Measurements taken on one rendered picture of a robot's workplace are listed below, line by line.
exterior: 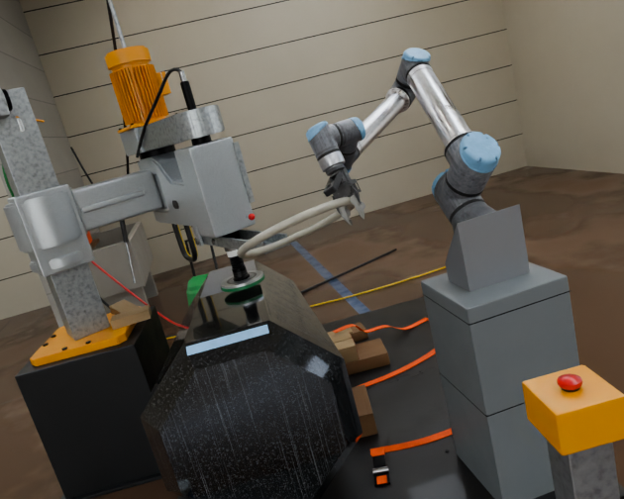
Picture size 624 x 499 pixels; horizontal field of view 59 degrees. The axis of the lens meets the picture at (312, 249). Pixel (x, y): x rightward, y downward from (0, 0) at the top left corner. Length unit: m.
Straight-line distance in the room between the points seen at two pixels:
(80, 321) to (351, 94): 5.61
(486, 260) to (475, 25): 6.79
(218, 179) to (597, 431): 1.93
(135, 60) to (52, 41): 4.66
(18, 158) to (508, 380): 2.40
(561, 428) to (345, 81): 7.14
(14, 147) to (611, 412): 2.70
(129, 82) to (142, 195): 0.59
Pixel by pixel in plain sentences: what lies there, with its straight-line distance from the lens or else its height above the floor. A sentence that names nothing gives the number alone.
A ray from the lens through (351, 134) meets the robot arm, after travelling 2.06.
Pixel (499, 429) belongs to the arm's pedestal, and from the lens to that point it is 2.24.
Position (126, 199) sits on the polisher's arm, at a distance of 3.11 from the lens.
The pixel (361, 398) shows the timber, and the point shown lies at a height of 0.14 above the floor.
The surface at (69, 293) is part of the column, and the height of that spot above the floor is 1.03.
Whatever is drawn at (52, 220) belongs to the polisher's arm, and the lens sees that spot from 2.99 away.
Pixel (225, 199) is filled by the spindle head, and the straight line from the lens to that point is 2.56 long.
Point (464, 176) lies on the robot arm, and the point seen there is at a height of 1.26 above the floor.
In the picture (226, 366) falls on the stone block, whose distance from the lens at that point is 2.21.
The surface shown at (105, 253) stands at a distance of 5.50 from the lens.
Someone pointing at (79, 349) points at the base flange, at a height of 0.77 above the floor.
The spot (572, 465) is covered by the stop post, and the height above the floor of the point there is 0.96.
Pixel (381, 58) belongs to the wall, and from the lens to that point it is 8.09.
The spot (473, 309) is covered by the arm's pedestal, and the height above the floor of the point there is 0.84.
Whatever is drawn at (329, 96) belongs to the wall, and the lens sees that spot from 7.82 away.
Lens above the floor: 1.63
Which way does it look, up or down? 14 degrees down
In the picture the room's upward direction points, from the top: 14 degrees counter-clockwise
